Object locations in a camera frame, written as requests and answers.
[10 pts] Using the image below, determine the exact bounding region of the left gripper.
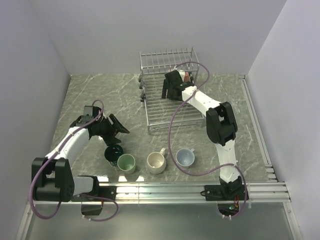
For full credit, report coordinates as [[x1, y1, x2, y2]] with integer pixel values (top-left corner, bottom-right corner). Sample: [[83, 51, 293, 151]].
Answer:
[[95, 114, 129, 146]]

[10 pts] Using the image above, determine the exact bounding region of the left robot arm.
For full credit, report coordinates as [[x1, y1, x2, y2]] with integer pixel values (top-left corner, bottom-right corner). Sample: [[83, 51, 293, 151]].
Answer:
[[31, 105, 129, 202]]

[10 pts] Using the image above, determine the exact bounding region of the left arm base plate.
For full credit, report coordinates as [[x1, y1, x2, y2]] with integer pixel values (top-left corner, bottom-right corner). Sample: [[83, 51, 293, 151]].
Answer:
[[70, 184, 117, 217]]

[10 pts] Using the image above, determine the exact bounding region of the pink mug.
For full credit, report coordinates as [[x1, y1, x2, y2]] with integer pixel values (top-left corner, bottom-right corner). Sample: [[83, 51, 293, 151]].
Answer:
[[182, 72, 191, 83]]

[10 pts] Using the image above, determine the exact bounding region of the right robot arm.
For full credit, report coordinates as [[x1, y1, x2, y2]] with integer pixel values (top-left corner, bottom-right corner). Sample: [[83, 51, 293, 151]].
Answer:
[[161, 69, 248, 201]]

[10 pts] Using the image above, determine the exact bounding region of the light blue mug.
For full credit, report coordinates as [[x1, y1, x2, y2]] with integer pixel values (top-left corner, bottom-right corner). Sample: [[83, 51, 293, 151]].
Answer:
[[175, 148, 196, 170]]

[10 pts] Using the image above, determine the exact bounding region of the aluminium rail frame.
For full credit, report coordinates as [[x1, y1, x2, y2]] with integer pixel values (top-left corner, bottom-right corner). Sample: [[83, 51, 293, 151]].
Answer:
[[16, 75, 303, 240]]

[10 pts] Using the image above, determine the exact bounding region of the beige speckled mug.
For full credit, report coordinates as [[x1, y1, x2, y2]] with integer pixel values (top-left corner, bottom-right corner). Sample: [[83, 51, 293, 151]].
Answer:
[[146, 147, 167, 174]]

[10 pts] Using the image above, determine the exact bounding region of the metal dish rack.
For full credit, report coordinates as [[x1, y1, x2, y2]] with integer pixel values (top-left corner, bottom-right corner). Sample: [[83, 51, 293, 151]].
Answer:
[[138, 47, 200, 134]]

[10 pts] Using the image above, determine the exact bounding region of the dark green mug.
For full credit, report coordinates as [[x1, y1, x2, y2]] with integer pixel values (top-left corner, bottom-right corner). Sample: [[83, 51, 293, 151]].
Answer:
[[104, 144, 124, 168]]

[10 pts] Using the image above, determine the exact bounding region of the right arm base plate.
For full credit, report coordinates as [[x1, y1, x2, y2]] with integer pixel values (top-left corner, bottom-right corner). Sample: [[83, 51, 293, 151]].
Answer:
[[200, 183, 249, 219]]

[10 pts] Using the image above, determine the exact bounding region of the light green cup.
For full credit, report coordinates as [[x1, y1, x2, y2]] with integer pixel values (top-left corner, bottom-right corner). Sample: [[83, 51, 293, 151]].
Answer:
[[117, 154, 136, 175]]

